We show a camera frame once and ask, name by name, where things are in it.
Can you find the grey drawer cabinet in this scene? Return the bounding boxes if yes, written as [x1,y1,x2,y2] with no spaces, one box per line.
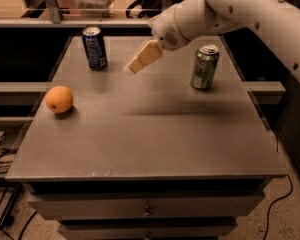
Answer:
[7,36,286,240]

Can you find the black cables on left floor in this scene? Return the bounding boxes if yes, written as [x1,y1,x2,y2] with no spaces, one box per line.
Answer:
[0,122,38,240]

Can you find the orange fruit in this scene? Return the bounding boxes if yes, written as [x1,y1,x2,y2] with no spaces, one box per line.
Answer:
[45,86,73,114]

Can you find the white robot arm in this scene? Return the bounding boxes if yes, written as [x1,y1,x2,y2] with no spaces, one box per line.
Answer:
[125,0,300,83]

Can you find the grey metal shelf rail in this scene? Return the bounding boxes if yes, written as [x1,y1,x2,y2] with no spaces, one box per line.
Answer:
[0,0,300,29]

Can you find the green soda can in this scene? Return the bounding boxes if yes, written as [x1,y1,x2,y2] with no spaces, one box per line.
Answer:
[190,44,219,90]

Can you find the black cable on right floor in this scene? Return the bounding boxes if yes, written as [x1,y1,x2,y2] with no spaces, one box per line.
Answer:
[262,143,294,240]

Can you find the clear plastic container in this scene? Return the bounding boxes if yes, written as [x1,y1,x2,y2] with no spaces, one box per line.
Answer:
[76,0,113,18]

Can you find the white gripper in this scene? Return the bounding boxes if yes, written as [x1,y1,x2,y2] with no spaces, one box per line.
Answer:
[124,5,189,74]

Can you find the blue pepsi can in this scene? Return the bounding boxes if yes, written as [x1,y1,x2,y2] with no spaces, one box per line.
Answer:
[82,27,107,71]

